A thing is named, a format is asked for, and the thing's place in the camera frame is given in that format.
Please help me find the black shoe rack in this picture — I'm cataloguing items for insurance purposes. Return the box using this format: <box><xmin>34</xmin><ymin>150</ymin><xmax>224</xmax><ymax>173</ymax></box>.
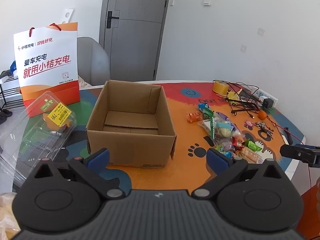
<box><xmin>0</xmin><ymin>76</ymin><xmax>24</xmax><ymax>110</ymax></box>

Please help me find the orange snack packet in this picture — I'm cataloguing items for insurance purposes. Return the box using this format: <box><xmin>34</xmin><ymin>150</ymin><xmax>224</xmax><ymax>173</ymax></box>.
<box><xmin>187</xmin><ymin>112</ymin><xmax>202</xmax><ymax>123</ymax></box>

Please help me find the white and orange paper bag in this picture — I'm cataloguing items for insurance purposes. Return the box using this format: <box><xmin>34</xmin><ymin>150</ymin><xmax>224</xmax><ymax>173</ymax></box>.
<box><xmin>13</xmin><ymin>22</ymin><xmax>81</xmax><ymax>118</ymax></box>

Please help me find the bunch of keys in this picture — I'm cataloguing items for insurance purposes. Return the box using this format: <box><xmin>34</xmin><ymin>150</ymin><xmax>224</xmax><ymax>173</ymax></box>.
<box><xmin>254</xmin><ymin>121</ymin><xmax>274</xmax><ymax>133</ymax></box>

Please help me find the black shoe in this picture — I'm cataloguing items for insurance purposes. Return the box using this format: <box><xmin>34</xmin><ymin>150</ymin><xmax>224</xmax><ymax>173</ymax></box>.
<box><xmin>0</xmin><ymin>110</ymin><xmax>13</xmax><ymax>124</ymax></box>

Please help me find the brown cardboard box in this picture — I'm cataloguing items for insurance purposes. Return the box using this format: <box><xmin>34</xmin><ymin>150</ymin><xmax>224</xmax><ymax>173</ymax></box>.
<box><xmin>86</xmin><ymin>80</ymin><xmax>177</xmax><ymax>168</ymax></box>

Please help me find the grey door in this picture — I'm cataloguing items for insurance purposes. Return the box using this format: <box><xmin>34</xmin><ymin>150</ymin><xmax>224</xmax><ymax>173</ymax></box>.
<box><xmin>99</xmin><ymin>0</ymin><xmax>173</xmax><ymax>82</ymax></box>

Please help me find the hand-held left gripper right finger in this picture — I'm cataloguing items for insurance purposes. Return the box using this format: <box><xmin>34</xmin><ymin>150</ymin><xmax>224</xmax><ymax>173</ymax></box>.
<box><xmin>191</xmin><ymin>148</ymin><xmax>285</xmax><ymax>200</ymax></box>

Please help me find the pile of mixed snacks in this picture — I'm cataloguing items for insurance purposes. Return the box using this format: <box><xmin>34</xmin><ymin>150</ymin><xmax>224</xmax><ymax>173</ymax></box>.
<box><xmin>211</xmin><ymin>120</ymin><xmax>266</xmax><ymax>163</ymax></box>

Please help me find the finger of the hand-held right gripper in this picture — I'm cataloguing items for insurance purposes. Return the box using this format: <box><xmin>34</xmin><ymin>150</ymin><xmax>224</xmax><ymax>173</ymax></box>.
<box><xmin>279</xmin><ymin>144</ymin><xmax>320</xmax><ymax>168</ymax></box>

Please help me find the yellow tape roll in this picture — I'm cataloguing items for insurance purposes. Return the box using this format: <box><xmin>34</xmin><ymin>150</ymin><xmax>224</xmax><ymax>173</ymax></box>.
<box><xmin>212</xmin><ymin>80</ymin><xmax>230</xmax><ymax>96</ymax></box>

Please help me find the black pen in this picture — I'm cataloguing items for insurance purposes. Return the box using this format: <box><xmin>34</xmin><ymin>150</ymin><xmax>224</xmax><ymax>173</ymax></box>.
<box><xmin>284</xmin><ymin>127</ymin><xmax>293</xmax><ymax>145</ymax></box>

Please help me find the thin red cable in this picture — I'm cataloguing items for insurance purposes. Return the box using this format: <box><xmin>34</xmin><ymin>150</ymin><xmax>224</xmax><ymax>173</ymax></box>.
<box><xmin>266</xmin><ymin>115</ymin><xmax>313</xmax><ymax>180</ymax></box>

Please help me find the black door handle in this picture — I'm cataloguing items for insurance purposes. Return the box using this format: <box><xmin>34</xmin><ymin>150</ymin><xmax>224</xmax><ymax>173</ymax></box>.
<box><xmin>106</xmin><ymin>10</ymin><xmax>120</xmax><ymax>29</ymax></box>

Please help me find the grey chair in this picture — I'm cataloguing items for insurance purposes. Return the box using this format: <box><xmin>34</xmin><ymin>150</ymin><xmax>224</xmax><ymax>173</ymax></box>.
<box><xmin>77</xmin><ymin>37</ymin><xmax>111</xmax><ymax>88</ymax></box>

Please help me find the white plate with holes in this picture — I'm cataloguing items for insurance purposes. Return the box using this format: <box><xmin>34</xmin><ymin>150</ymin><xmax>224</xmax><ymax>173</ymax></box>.
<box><xmin>61</xmin><ymin>8</ymin><xmax>75</xmax><ymax>23</ymax></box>

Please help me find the white power strip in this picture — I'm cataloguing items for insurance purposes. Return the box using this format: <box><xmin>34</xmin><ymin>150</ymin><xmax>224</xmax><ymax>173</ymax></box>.
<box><xmin>240</xmin><ymin>86</ymin><xmax>278</xmax><ymax>108</ymax></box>

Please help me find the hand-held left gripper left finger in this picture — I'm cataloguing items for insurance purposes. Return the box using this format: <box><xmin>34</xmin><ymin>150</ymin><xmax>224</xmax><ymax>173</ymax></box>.
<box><xmin>32</xmin><ymin>148</ymin><xmax>125</xmax><ymax>200</ymax></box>

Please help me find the colourful printed table mat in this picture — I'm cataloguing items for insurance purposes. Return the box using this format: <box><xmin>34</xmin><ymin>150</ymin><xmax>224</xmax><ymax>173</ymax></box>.
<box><xmin>12</xmin><ymin>81</ymin><xmax>307</xmax><ymax>195</ymax></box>

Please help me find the dotted beige cushion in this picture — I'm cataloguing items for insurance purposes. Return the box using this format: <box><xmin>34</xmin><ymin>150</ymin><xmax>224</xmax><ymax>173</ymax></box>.
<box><xmin>78</xmin><ymin>75</ymin><xmax>93</xmax><ymax>89</ymax></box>

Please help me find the clear plastic clamshell container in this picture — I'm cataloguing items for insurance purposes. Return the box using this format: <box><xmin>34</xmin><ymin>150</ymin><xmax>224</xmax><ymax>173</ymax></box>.
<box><xmin>0</xmin><ymin>91</ymin><xmax>77</xmax><ymax>188</ymax></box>

